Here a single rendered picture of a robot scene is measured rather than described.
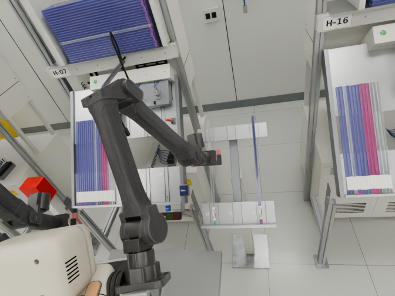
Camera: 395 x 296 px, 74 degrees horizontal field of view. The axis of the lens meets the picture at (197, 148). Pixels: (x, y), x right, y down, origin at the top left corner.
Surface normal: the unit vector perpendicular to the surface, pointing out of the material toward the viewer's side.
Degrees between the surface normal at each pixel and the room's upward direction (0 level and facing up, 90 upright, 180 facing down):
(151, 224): 72
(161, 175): 43
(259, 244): 0
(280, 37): 90
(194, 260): 0
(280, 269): 0
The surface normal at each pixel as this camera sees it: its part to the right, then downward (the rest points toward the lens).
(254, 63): -0.11, 0.67
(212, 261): -0.22, -0.74
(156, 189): -0.24, -0.09
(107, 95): 0.85, -0.26
